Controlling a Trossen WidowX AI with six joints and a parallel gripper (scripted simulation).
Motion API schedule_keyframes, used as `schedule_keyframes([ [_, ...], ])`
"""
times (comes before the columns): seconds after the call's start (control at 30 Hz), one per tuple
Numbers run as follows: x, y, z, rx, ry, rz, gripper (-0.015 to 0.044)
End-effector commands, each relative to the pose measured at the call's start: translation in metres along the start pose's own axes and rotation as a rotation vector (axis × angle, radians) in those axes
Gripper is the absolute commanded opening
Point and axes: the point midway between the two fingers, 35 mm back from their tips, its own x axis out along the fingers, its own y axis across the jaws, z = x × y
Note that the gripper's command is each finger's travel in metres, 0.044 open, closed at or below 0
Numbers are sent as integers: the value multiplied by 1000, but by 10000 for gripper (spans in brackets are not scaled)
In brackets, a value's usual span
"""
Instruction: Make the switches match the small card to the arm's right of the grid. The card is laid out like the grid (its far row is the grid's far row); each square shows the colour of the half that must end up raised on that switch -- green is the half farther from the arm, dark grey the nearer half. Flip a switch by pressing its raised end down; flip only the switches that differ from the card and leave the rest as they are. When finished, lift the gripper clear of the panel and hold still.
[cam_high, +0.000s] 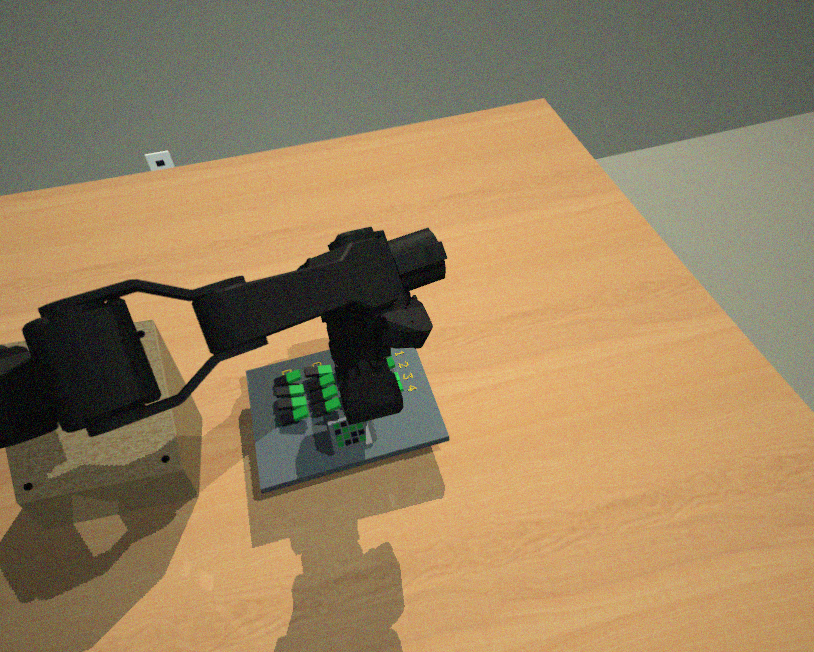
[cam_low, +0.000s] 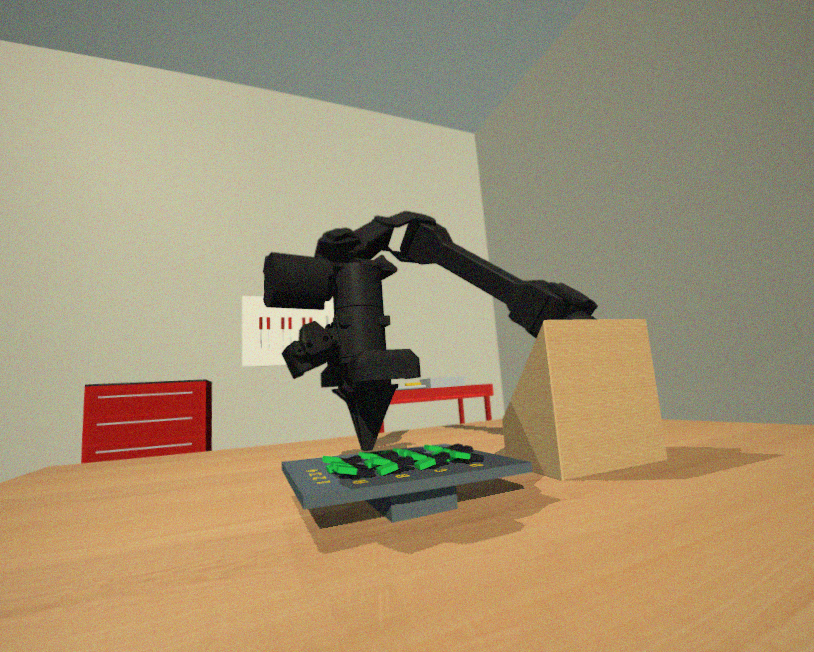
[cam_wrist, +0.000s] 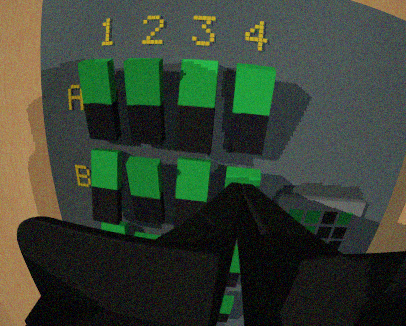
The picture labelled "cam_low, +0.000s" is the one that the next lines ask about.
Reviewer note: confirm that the grey switch panel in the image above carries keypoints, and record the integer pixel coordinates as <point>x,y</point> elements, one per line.
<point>400,483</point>

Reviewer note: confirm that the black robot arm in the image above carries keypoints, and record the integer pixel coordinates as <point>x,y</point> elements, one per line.
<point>342,268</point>

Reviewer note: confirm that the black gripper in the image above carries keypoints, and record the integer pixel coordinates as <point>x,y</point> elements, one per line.
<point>364,380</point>

